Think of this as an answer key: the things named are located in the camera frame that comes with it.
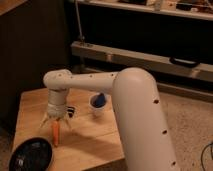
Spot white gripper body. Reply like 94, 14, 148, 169
46, 90, 69, 119

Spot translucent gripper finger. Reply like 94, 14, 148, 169
39, 113, 49, 129
64, 118, 72, 131

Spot orange carrot-shaped pepper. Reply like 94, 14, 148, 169
52, 120, 60, 147

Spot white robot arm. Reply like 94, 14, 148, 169
43, 68, 180, 171

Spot black ceramic bowl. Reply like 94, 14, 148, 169
9, 137, 53, 171

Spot wooden table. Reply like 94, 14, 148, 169
13, 89, 127, 171

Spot white plastic cup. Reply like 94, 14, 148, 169
89, 93, 108, 117

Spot blue object in cup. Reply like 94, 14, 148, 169
91, 93, 106, 108

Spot metal vertical pole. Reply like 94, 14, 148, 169
74, 0, 85, 45

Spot dark wooden cabinet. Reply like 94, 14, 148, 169
0, 0, 69, 133

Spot grey metal case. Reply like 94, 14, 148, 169
71, 41, 213, 82

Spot background shelf with clutter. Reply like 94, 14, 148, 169
68, 0, 213, 21

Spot black case handle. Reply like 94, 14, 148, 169
169, 57, 200, 68

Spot black cable on floor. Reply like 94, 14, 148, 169
200, 141, 213, 171

